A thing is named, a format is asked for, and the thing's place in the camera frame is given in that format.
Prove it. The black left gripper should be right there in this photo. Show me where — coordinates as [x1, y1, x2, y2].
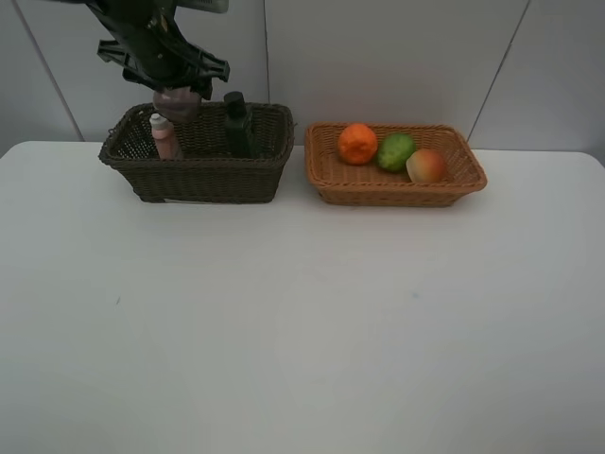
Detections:
[85, 0, 230, 100]

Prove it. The translucent mauve plastic cup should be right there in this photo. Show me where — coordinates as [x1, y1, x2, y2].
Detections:
[152, 87, 201, 123]

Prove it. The dark green pump bottle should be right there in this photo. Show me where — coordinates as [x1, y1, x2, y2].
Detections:
[223, 92, 260, 159]

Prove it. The pink bottle white cap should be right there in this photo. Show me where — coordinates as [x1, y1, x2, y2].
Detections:
[149, 113, 183, 160]

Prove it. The orange mandarin fruit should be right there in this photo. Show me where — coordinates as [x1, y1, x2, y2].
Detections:
[337, 123, 378, 166]

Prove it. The green lime fruit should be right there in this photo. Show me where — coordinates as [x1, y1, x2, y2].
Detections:
[376, 132, 417, 173]

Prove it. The red yellow peach fruit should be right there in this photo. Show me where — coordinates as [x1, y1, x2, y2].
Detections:
[406, 148, 447, 183]

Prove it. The dark brown wicker basket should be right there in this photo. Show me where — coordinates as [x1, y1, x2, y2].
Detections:
[99, 102, 294, 204]

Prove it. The light orange wicker basket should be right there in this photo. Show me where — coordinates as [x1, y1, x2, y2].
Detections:
[304, 122, 488, 207]

